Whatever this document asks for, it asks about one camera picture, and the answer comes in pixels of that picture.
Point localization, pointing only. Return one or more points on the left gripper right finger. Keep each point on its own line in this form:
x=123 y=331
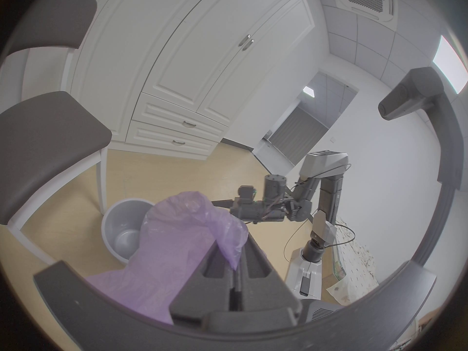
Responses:
x=263 y=283

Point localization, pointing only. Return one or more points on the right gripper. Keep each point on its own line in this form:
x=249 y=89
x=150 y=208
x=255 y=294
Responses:
x=250 y=211

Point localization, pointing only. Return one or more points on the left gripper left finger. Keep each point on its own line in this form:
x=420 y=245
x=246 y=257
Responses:
x=204 y=287

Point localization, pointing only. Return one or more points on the purple plastic bag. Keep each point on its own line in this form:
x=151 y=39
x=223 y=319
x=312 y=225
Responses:
x=172 y=240

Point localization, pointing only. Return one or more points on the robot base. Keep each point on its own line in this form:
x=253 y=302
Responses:
x=292 y=269

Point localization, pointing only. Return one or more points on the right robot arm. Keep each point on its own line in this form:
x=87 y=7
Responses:
x=331 y=196

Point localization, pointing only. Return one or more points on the white trash bin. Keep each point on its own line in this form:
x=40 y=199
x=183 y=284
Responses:
x=117 y=225

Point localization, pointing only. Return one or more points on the grey curtain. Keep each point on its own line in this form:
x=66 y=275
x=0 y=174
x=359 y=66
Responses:
x=298 y=130

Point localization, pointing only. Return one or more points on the ceiling light panel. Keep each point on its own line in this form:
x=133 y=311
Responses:
x=309 y=91
x=451 y=66

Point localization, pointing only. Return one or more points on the white wardrobe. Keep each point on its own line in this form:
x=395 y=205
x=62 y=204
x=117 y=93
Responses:
x=175 y=49

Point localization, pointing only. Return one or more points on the white chair with grey seat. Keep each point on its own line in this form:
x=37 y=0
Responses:
x=47 y=133

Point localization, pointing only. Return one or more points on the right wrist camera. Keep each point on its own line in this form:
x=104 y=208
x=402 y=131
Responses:
x=245 y=193

